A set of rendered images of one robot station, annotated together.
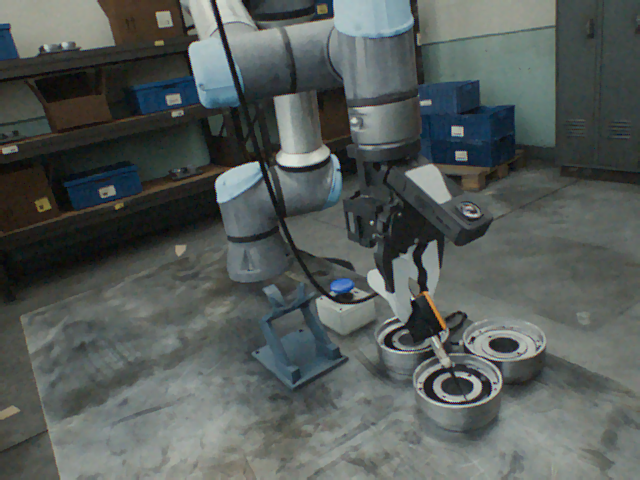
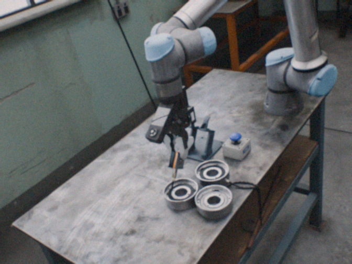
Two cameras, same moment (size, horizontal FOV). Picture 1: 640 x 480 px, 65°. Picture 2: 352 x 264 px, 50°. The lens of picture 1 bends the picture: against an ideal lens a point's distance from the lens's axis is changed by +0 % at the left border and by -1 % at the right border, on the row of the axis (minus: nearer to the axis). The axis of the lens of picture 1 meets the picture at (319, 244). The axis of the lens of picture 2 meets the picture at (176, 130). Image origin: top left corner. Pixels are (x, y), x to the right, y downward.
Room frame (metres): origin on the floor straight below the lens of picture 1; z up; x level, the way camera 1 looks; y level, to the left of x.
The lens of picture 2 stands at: (0.28, -0.99, 1.57)
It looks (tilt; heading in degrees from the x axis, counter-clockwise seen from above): 31 degrees down; 74
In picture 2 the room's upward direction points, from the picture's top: 12 degrees counter-clockwise
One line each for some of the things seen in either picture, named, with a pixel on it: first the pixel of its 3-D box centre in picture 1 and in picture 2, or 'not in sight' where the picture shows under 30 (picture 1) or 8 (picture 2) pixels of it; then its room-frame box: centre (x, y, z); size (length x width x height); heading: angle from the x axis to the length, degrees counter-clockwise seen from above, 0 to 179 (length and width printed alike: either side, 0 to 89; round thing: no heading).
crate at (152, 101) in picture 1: (164, 95); not in sight; (4.18, 1.00, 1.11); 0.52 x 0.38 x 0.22; 121
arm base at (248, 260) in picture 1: (256, 247); (283, 95); (1.06, 0.14, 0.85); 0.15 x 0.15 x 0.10
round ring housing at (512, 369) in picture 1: (504, 350); (214, 202); (0.57, -0.22, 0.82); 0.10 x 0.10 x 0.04
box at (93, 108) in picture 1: (72, 101); not in sight; (3.83, 1.56, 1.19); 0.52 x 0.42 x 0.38; 121
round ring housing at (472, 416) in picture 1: (457, 391); (181, 194); (0.50, -0.14, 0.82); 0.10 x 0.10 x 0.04
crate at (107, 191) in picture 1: (101, 185); not in sight; (3.85, 1.55, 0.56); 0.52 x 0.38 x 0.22; 118
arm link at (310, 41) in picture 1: (333, 53); (190, 44); (0.64, -0.06, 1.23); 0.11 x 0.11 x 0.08; 10
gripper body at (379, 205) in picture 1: (388, 194); (174, 110); (0.55, -0.09, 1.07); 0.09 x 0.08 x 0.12; 31
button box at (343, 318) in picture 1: (344, 307); (237, 146); (0.76, -0.02, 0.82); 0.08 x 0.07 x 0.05; 31
